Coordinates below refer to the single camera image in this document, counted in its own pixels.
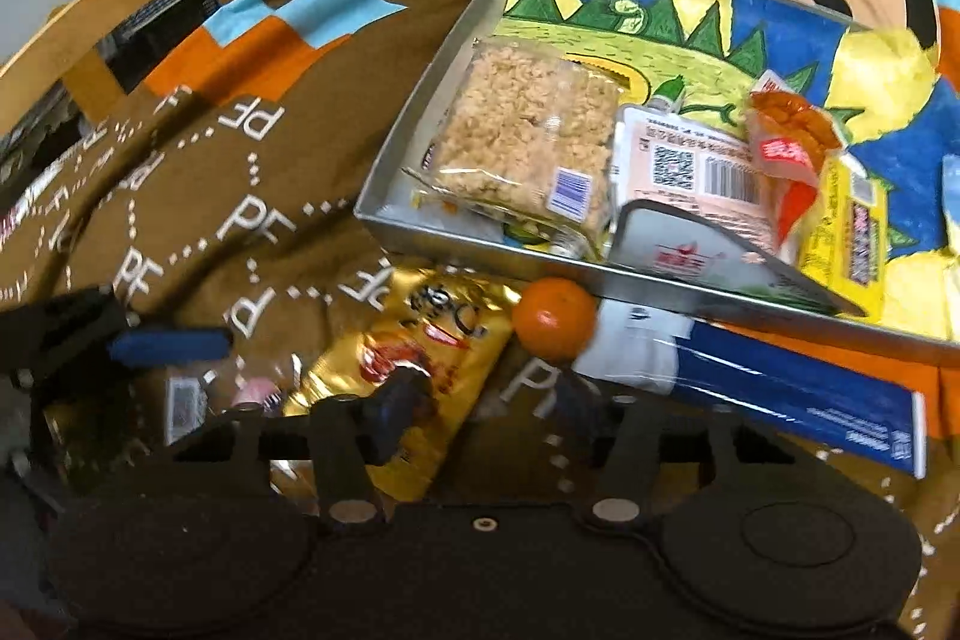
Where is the black plastic crate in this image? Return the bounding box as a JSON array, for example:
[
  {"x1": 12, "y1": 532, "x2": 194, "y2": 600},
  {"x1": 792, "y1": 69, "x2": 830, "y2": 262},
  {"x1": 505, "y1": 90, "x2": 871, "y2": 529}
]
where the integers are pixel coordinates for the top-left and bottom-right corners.
[{"x1": 2, "y1": 0, "x2": 220, "y2": 181}]

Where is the brown colourful cartoon blanket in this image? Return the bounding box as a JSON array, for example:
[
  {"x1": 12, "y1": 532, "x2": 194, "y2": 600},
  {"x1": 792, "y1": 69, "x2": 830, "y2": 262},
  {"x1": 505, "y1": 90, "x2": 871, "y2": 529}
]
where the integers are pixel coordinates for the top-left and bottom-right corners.
[{"x1": 2, "y1": 0, "x2": 958, "y2": 638}]

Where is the metal tray with dinosaur picture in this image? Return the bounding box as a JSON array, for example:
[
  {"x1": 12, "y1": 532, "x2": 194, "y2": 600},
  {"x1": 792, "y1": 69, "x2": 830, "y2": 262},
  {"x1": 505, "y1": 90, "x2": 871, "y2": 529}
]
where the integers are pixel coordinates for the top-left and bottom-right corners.
[{"x1": 356, "y1": 0, "x2": 958, "y2": 362}]

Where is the small dark date packet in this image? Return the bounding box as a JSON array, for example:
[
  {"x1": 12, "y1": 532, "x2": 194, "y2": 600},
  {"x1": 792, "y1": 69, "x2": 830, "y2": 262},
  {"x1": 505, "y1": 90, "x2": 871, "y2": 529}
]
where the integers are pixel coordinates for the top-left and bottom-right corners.
[{"x1": 159, "y1": 360, "x2": 292, "y2": 447}]

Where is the yellow snack packet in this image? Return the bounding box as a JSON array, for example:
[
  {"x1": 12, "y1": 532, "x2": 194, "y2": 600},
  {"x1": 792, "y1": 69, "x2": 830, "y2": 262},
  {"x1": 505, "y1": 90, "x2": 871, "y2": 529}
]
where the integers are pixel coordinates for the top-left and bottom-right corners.
[{"x1": 797, "y1": 156, "x2": 889, "y2": 323}]

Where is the blue white packet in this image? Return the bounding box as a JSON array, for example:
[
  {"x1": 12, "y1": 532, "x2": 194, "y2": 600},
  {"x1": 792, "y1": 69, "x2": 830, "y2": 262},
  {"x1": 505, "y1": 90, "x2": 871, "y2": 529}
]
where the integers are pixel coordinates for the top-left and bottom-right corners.
[{"x1": 573, "y1": 299, "x2": 928, "y2": 479}]

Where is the white green snack packet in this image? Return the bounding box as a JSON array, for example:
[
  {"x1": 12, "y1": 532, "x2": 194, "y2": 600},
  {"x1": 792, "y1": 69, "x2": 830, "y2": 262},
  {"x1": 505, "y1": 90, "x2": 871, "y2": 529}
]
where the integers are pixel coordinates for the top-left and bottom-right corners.
[{"x1": 607, "y1": 104, "x2": 862, "y2": 315}]

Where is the orange tofu snack packet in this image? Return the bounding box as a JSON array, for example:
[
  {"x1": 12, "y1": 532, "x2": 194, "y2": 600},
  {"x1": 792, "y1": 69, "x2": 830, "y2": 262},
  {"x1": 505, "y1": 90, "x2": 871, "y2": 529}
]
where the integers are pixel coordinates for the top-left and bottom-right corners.
[{"x1": 743, "y1": 70, "x2": 846, "y2": 250}]

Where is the nut bar clear packet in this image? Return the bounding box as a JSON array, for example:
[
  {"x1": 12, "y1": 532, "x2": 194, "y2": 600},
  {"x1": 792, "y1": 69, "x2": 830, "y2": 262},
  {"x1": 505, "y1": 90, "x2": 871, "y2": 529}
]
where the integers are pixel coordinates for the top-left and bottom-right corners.
[{"x1": 397, "y1": 188, "x2": 590, "y2": 260}]

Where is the rice crisp clear packet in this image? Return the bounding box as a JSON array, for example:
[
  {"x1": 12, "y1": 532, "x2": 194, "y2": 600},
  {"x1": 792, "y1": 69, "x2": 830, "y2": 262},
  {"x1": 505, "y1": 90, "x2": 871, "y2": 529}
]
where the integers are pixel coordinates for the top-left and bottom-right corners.
[{"x1": 410, "y1": 37, "x2": 620, "y2": 257}]

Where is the gold red candy packet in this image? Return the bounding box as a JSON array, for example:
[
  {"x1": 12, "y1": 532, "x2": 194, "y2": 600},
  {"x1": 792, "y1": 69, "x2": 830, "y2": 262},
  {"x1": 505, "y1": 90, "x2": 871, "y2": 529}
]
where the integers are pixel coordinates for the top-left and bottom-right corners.
[{"x1": 283, "y1": 265, "x2": 519, "y2": 502}]

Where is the small orange mandarin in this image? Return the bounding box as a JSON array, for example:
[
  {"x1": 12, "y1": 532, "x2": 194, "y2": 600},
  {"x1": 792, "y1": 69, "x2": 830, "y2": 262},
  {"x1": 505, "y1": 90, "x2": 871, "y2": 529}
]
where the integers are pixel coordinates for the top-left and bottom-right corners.
[{"x1": 511, "y1": 278, "x2": 597, "y2": 365}]

